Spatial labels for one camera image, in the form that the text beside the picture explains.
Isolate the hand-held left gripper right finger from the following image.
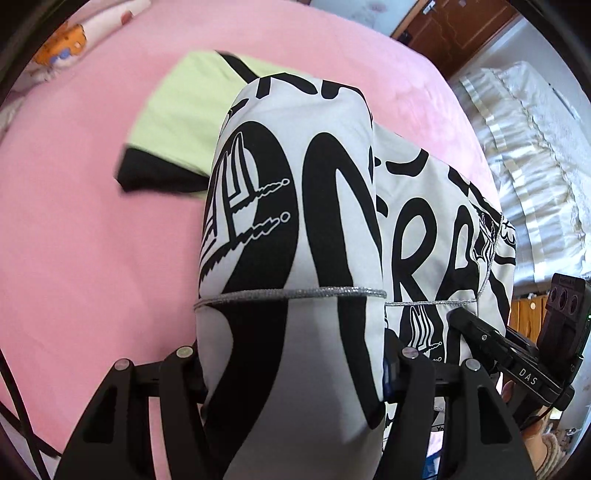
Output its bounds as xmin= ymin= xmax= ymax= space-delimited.
xmin=382 ymin=332 xmax=537 ymax=480

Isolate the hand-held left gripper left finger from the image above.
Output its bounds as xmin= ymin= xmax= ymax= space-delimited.
xmin=54 ymin=345 xmax=219 ymax=480

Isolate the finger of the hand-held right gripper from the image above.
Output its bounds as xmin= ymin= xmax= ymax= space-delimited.
xmin=444 ymin=306 xmax=509 ymax=361

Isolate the white black printed jacket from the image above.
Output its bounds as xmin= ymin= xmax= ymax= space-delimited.
xmin=193 ymin=71 xmax=519 ymax=480

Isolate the person's right forearm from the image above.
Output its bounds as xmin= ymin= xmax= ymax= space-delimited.
xmin=521 ymin=415 xmax=564 ymax=480

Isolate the wooden drawer cabinet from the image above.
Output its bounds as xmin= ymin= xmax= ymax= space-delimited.
xmin=509 ymin=292 xmax=553 ymax=345

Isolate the pink bed sheet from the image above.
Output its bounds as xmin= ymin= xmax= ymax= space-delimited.
xmin=0 ymin=0 xmax=505 ymax=463

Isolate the white lace furniture cover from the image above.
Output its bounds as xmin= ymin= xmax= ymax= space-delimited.
xmin=449 ymin=61 xmax=591 ymax=297

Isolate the light green cloth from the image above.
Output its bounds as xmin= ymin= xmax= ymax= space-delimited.
xmin=115 ymin=49 xmax=265 ymax=200

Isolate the brown wooden door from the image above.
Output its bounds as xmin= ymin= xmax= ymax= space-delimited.
xmin=392 ymin=0 xmax=523 ymax=77

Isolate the wardrobe with floral sliding doors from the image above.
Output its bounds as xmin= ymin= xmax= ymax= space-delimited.
xmin=308 ymin=0 xmax=431 ymax=25

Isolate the cartoon bear printed blanket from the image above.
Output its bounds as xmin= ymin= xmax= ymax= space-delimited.
xmin=22 ymin=0 xmax=154 ymax=71

